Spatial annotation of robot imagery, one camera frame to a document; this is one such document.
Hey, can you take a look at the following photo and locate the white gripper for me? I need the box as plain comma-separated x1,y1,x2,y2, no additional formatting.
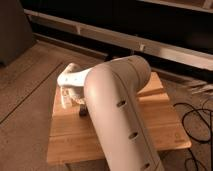
61,87,85,106

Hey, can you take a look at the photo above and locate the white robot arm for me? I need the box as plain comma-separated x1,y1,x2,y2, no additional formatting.
57,55,164,171

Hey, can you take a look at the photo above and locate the small black rectangular device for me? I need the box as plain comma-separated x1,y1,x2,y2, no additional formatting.
79,105,88,117

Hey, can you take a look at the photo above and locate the dark cabinet at left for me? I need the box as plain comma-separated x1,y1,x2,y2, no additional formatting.
0,0,36,66

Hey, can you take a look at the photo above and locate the white metal rail frame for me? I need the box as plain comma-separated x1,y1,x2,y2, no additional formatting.
24,9,213,71

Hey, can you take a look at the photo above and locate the black floor cable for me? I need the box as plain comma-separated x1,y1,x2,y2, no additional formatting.
172,101,213,171

